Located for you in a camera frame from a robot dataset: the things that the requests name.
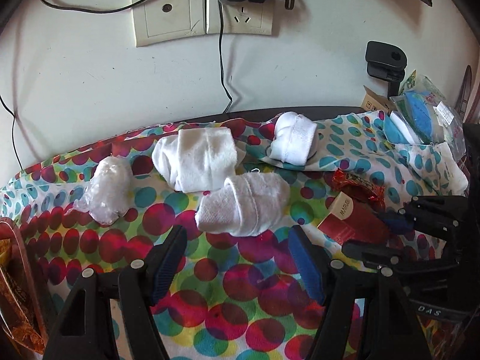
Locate white wall switch plate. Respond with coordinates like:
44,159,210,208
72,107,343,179
132,0,206,47

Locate black clamp mount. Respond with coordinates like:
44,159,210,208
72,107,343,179
365,41,408,98

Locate blue item in plastic bag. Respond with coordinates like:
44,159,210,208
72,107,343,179
390,90,455,144

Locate brown tray with snacks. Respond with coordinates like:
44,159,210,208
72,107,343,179
1,219,46,359

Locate colourful polka dot cloth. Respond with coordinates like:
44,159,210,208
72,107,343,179
1,111,468,359

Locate red Marubi box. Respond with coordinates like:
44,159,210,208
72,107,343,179
317,192,390,245

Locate red snack wrapper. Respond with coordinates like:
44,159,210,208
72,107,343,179
332,169,386,212

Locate white sock front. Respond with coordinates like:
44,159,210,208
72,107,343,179
195,172,290,237

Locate brown cardboard box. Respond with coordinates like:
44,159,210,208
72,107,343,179
360,86,396,114

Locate light blue cloth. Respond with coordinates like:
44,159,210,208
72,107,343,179
384,111,422,145

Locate large white rolled sock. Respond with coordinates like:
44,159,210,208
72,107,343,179
152,127,246,194

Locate black adapter cable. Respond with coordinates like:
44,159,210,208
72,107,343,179
218,1,235,115

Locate white ribbed sock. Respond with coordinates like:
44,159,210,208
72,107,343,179
268,111,319,166

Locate thin black wall cable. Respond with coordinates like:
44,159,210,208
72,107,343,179
0,0,222,172

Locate white wall socket plate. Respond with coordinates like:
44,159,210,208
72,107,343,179
206,0,275,36

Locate white item in plastic wrap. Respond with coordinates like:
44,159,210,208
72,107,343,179
72,156,134,225

